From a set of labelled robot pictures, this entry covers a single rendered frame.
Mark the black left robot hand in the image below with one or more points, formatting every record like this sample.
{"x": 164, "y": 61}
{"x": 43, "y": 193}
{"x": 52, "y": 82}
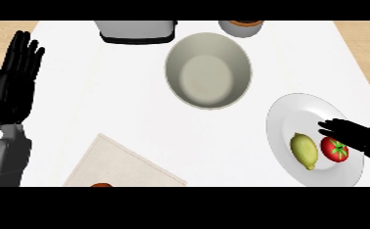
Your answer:
{"x": 17, "y": 79}

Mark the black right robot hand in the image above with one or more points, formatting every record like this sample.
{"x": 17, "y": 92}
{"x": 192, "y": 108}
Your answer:
{"x": 350, "y": 133}

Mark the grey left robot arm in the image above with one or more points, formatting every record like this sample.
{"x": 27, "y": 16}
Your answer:
{"x": 14, "y": 154}

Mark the red tomato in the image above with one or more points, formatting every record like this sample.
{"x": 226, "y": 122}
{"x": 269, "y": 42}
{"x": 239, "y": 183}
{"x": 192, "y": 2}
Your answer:
{"x": 334, "y": 149}

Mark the white plate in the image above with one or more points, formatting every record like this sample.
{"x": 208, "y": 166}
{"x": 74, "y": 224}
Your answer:
{"x": 294, "y": 122}

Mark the beige bowl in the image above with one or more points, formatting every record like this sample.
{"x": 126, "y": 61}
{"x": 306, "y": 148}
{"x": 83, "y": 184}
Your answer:
{"x": 208, "y": 71}

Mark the yellow lemon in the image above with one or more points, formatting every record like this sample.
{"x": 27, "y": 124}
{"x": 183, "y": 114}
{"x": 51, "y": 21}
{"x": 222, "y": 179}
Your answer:
{"x": 304, "y": 150}

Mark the grey appliance with black base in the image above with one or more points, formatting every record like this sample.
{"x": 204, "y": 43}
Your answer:
{"x": 136, "y": 30}

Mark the beige placemat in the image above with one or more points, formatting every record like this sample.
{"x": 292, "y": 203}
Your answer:
{"x": 118, "y": 167}

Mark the orange round object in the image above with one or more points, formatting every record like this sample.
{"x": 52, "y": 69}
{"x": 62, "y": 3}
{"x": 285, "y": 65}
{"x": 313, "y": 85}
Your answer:
{"x": 102, "y": 185}

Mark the grey cup with brown contents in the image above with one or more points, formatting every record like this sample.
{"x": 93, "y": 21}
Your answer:
{"x": 241, "y": 28}

